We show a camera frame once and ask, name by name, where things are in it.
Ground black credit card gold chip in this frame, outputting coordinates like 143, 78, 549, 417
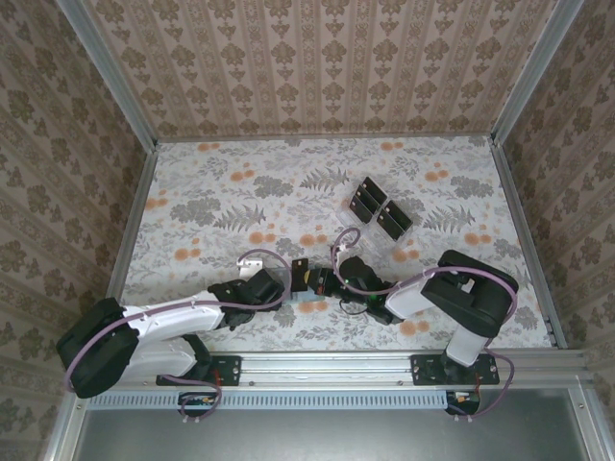
377, 210, 406, 241
355, 185, 384, 213
349, 195, 379, 226
290, 258, 311, 293
359, 176, 390, 203
383, 199, 414, 231

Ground green card holder clear sleeves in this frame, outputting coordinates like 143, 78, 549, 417
266, 262, 331, 304

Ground clear acrylic card stand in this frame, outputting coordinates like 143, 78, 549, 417
334, 176, 415, 258

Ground floral patterned table cover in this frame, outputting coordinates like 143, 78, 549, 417
114, 135, 554, 354

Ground small black electronics board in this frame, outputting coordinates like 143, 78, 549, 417
445, 389, 481, 415
178, 391, 216, 412

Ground grey metal sheet panel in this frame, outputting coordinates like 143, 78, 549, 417
76, 388, 590, 461

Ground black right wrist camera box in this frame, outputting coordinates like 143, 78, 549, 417
332, 243, 383, 295

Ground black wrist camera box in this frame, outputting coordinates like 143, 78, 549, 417
236, 258, 285, 303
332, 243, 383, 295

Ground thin black cable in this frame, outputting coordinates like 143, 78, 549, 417
335, 295, 370, 319

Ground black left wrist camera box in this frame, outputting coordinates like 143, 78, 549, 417
236, 258, 285, 303

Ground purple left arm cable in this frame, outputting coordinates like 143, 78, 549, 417
63, 249, 289, 426

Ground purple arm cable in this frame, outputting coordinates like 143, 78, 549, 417
63, 249, 289, 426
329, 227, 520, 425

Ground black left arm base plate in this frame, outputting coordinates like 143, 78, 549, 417
156, 353, 242, 388

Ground grey slotted cable duct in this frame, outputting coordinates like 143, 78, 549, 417
87, 391, 455, 410

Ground aluminium table edge rail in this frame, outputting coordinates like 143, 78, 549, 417
489, 141, 568, 350
105, 142, 160, 302

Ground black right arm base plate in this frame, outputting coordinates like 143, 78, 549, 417
410, 353, 501, 386

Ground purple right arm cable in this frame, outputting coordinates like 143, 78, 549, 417
329, 227, 520, 425

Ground aluminium frame beam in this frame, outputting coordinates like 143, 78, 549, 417
41, 396, 90, 461
569, 383, 615, 461

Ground aluminium frame post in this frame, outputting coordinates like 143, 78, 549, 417
56, 0, 160, 151
490, 0, 585, 148

